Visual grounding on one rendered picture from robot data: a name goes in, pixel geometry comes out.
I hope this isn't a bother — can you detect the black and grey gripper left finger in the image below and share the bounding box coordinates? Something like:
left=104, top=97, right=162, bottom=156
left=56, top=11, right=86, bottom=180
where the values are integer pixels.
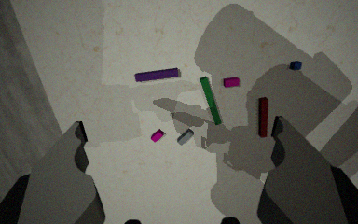
left=0, top=121, right=105, bottom=224

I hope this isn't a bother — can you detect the dark red rod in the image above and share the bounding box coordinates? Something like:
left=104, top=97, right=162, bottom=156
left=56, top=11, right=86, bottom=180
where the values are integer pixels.
left=258, top=97, right=269, bottom=138

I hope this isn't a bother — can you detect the purple rod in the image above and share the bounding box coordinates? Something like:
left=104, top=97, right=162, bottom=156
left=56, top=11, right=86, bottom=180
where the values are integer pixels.
left=135, top=68, right=178, bottom=82

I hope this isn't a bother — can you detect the grey rectangular bar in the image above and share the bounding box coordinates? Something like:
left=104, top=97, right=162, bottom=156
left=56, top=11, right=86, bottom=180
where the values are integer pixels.
left=177, top=129, right=194, bottom=145

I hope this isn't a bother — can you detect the small blue cube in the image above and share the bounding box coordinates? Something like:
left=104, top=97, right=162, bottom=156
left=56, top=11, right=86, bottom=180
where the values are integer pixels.
left=290, top=61, right=302, bottom=70

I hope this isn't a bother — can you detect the green rod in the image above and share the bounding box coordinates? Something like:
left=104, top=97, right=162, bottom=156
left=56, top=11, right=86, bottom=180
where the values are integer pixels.
left=200, top=77, right=222, bottom=125

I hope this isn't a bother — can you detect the magenta rod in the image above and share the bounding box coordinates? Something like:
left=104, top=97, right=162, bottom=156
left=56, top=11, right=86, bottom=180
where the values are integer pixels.
left=224, top=77, right=240, bottom=88
left=151, top=129, right=163, bottom=143

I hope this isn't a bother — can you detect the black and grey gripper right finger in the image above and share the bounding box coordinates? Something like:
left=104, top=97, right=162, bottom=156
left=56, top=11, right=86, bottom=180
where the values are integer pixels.
left=257, top=116, right=358, bottom=224

